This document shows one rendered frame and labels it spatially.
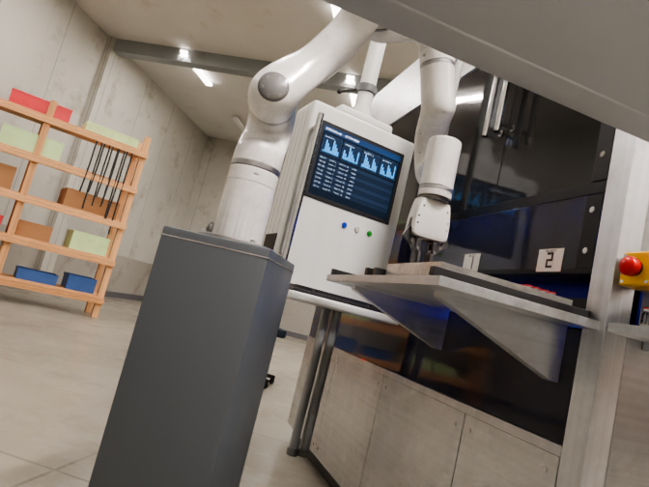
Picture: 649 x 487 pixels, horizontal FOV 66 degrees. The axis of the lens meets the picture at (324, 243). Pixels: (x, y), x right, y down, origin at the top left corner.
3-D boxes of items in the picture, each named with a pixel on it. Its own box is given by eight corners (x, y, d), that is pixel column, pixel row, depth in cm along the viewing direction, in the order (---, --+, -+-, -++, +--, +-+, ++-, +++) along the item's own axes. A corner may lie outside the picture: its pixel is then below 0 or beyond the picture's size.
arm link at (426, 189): (442, 196, 130) (439, 208, 130) (412, 186, 128) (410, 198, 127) (461, 191, 122) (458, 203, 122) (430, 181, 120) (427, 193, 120)
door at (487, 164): (421, 220, 202) (451, 87, 209) (493, 205, 157) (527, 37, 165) (420, 219, 201) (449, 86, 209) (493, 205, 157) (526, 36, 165)
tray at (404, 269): (495, 307, 135) (498, 295, 135) (570, 315, 110) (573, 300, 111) (384, 276, 126) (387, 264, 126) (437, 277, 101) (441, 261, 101)
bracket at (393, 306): (437, 349, 163) (444, 310, 165) (441, 350, 160) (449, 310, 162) (342, 326, 154) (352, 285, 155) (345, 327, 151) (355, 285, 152)
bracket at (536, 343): (549, 380, 115) (558, 325, 117) (558, 383, 113) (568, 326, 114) (421, 350, 106) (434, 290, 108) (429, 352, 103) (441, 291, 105)
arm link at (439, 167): (413, 188, 130) (425, 181, 121) (423, 141, 132) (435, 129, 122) (444, 196, 130) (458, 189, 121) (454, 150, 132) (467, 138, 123)
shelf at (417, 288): (451, 313, 175) (452, 308, 175) (627, 338, 109) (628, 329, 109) (325, 280, 162) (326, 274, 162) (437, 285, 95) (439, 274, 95)
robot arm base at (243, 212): (181, 229, 111) (204, 152, 113) (212, 244, 129) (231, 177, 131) (261, 247, 107) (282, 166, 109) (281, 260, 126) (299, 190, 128)
